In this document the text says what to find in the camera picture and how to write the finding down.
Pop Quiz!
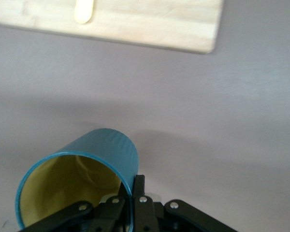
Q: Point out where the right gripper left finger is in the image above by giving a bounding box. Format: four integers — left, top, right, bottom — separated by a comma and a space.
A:
16, 180, 131, 232

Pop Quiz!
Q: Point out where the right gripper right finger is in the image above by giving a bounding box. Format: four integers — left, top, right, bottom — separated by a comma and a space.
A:
132, 174, 238, 232

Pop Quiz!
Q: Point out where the teal mug with yellow inside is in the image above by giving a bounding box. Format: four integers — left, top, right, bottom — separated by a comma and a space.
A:
15, 128, 139, 232

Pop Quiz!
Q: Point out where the yellow plastic fork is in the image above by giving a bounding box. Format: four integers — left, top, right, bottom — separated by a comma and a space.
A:
73, 0, 95, 25

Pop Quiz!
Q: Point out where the bamboo cutting board, metal handle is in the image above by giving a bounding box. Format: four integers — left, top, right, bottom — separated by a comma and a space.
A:
0, 0, 225, 54

